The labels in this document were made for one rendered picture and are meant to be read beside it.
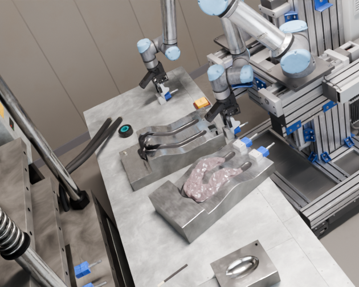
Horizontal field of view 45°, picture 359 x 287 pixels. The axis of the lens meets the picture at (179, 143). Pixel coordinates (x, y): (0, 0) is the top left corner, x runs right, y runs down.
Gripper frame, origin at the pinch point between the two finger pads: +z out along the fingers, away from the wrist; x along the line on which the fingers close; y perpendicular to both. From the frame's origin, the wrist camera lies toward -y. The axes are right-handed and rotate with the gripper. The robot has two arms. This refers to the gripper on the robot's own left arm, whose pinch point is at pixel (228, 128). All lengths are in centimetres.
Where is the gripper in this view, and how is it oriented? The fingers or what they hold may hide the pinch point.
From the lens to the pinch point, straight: 214.3
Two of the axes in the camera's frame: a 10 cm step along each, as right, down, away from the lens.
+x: -3.4, -5.4, 7.7
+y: 8.9, -4.5, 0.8
